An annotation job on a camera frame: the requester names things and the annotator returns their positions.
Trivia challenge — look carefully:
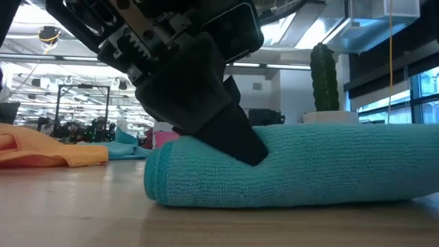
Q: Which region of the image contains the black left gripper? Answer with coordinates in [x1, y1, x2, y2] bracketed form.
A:
[46, 0, 270, 167]

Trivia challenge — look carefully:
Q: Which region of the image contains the red plastic basket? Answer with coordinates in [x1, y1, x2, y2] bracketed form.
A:
[152, 121, 181, 149]

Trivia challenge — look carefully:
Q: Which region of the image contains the large teal microfiber towel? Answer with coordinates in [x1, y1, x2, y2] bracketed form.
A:
[143, 123, 439, 209]

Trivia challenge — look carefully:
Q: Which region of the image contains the orange microfiber towel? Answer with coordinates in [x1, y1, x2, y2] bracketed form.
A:
[0, 122, 110, 169]

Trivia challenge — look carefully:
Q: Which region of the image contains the small teal microfiber towel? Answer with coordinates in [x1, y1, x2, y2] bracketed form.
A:
[77, 126, 152, 161]

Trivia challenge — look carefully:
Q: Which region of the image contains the black background appliance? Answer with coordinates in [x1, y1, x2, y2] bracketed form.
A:
[248, 108, 286, 127]

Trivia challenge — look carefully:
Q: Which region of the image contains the green cactus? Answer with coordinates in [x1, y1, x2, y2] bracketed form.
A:
[310, 43, 340, 113]

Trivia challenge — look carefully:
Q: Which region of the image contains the black background monitor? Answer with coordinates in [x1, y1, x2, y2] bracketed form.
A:
[0, 102, 21, 124]

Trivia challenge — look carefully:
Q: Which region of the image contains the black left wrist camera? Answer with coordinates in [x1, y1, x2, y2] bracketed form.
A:
[202, 1, 265, 64]

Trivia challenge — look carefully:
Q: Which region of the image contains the black background station frame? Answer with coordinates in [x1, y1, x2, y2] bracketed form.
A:
[54, 84, 111, 133]

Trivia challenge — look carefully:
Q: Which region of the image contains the yellow ceiling cable coil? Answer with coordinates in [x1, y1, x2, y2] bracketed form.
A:
[37, 25, 62, 46]

